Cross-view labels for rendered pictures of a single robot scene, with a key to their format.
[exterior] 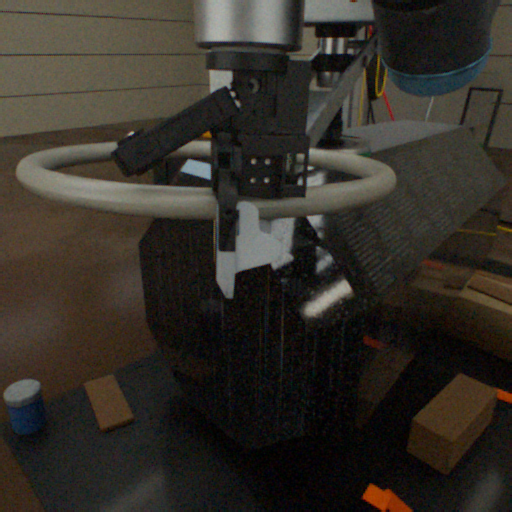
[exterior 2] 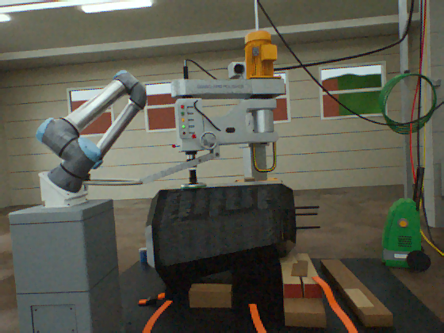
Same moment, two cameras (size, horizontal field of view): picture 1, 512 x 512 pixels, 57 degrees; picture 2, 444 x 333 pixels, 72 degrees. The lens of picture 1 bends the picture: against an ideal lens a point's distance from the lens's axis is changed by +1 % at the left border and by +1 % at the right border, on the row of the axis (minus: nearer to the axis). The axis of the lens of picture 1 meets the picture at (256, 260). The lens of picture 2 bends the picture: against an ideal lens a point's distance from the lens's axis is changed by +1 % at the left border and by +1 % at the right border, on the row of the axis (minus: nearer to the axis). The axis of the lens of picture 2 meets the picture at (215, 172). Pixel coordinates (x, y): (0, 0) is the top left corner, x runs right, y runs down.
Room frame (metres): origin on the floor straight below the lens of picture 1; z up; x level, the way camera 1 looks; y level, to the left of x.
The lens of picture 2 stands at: (-0.14, -2.37, 1.07)
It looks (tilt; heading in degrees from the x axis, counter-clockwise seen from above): 3 degrees down; 53
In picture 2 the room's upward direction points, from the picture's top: 4 degrees counter-clockwise
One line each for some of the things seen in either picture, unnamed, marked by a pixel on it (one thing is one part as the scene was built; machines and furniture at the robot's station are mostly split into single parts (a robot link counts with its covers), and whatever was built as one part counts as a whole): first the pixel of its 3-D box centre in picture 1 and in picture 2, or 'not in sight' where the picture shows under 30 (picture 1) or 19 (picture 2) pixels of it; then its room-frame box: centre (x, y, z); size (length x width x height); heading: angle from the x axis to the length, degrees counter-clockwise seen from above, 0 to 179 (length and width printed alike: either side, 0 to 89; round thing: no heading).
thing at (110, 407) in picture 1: (107, 400); not in sight; (1.23, 0.49, 0.02); 0.25 x 0.10 x 0.01; 30
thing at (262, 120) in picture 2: not in sight; (262, 122); (1.86, -0.44, 1.35); 0.19 x 0.19 x 0.20
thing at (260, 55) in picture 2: not in sight; (259, 58); (1.85, -0.45, 1.90); 0.31 x 0.28 x 0.40; 68
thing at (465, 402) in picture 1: (453, 420); (211, 295); (1.09, -0.58, 0.07); 0.30 x 0.12 x 0.12; 134
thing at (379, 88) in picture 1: (379, 54); (264, 155); (1.86, -0.44, 1.06); 0.23 x 0.03 x 0.32; 158
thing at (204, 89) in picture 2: not in sight; (227, 91); (1.57, -0.32, 1.62); 0.96 x 0.25 x 0.17; 158
